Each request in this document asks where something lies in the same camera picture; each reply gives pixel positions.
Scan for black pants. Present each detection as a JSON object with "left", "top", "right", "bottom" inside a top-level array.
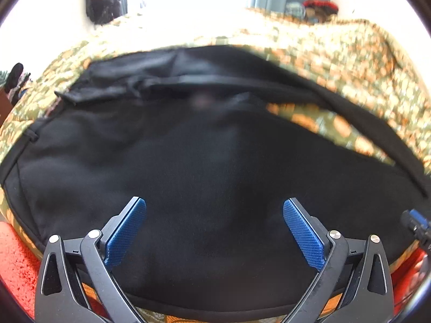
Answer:
[{"left": 0, "top": 44, "right": 427, "bottom": 310}]

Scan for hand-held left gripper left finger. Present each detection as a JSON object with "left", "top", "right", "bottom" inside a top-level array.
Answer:
[{"left": 34, "top": 196, "right": 147, "bottom": 323}]

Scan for teal grey garment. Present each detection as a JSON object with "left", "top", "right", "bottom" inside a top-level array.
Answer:
[{"left": 285, "top": 2, "right": 306, "bottom": 18}]

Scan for brown wooden furniture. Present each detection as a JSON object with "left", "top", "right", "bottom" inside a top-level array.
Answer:
[{"left": 0, "top": 89, "right": 14, "bottom": 127}]

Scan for red black clothes pile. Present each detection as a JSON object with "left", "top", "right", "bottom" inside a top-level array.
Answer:
[{"left": 302, "top": 0, "right": 340, "bottom": 16}]

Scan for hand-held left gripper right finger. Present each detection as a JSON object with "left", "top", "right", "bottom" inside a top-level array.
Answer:
[{"left": 281, "top": 198, "right": 395, "bottom": 323}]

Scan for patterned clothes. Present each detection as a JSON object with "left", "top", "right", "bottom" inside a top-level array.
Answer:
[{"left": 9, "top": 73, "right": 33, "bottom": 106}]

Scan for orange-red textured cloth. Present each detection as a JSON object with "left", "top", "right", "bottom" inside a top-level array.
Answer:
[{"left": 0, "top": 220, "right": 427, "bottom": 323}]

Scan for black cloth item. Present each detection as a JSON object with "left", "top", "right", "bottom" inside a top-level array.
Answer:
[{"left": 5, "top": 62, "right": 25, "bottom": 93}]

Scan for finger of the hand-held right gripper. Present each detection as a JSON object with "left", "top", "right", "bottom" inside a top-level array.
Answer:
[{"left": 401, "top": 209, "right": 431, "bottom": 252}]

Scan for green orange floral blanket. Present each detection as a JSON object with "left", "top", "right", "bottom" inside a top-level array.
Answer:
[{"left": 0, "top": 7, "right": 431, "bottom": 323}]

